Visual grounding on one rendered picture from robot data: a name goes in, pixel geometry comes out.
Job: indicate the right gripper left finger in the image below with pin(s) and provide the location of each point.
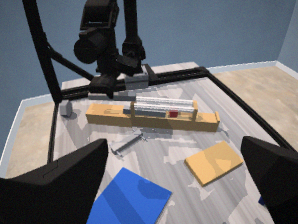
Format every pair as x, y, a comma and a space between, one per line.
60, 192

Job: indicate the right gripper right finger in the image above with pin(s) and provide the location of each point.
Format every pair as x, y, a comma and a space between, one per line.
274, 170

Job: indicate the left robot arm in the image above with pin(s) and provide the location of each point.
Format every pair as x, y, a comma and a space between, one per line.
95, 41

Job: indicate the tan flat wooden board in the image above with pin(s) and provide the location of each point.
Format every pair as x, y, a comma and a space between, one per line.
213, 163

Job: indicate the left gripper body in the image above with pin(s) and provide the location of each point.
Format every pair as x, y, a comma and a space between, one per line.
105, 83

